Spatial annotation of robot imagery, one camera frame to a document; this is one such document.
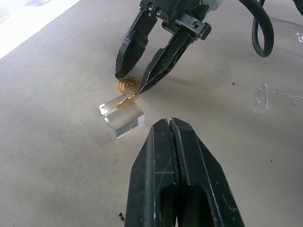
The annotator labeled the gold coin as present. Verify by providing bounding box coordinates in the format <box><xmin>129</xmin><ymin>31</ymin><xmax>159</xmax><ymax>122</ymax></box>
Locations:
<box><xmin>116</xmin><ymin>94</ymin><xmax>140</xmax><ymax>110</ymax></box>
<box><xmin>117</xmin><ymin>76</ymin><xmax>139</xmax><ymax>94</ymax></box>

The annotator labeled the clear tape patch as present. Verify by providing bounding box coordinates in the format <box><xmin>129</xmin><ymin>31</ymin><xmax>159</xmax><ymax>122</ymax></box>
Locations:
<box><xmin>252</xmin><ymin>82</ymin><xmax>303</xmax><ymax>114</ymax></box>

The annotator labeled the small clear piece with gold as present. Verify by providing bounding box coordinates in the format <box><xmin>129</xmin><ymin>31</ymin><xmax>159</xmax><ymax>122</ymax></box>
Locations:
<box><xmin>98</xmin><ymin>94</ymin><xmax>145</xmax><ymax>141</ymax></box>

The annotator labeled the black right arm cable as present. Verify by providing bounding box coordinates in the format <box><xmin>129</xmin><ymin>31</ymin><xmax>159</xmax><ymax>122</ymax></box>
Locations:
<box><xmin>241</xmin><ymin>0</ymin><xmax>275</xmax><ymax>58</ymax></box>

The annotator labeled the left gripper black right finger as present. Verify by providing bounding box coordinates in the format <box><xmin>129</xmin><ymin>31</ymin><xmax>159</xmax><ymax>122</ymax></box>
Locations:
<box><xmin>170</xmin><ymin>117</ymin><xmax>246</xmax><ymax>227</ymax></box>

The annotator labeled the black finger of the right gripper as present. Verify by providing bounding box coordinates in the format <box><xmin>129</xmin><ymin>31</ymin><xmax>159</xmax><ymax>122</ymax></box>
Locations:
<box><xmin>115</xmin><ymin>10</ymin><xmax>159</xmax><ymax>79</ymax></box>
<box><xmin>136</xmin><ymin>28</ymin><xmax>198</xmax><ymax>95</ymax></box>

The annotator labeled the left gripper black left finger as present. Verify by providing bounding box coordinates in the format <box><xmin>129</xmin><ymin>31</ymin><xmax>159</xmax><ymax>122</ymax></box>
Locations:
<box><xmin>123</xmin><ymin>118</ymin><xmax>178</xmax><ymax>227</ymax></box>

